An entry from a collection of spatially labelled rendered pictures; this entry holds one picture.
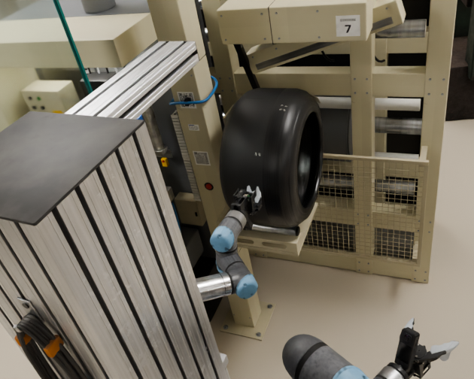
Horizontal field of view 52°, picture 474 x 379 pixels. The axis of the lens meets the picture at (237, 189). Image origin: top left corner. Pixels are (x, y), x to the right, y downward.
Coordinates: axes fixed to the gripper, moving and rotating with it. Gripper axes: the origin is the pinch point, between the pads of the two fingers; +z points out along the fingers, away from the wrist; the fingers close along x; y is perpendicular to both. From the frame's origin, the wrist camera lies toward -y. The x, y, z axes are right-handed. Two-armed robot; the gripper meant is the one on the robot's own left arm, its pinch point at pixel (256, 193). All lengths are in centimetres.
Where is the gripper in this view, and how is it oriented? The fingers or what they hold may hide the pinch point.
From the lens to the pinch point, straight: 185.4
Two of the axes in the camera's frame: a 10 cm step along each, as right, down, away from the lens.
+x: -9.2, -0.9, 3.8
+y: -1.2, -8.6, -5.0
